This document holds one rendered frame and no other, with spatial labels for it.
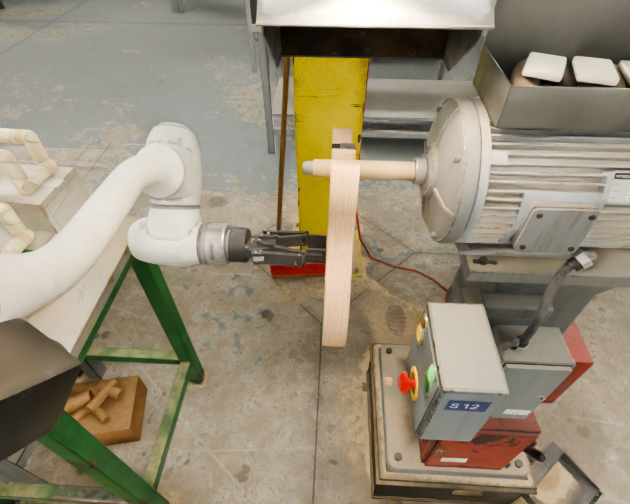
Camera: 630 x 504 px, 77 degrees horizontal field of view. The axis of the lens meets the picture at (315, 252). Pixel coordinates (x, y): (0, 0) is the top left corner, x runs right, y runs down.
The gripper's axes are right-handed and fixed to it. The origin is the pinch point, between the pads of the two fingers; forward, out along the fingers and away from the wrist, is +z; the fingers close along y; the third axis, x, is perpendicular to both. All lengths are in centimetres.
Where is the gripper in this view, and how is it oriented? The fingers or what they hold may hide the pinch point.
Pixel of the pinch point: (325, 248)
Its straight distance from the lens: 83.7
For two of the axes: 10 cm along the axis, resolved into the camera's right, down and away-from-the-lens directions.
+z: 10.0, 0.5, -0.3
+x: 0.3, -9.1, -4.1
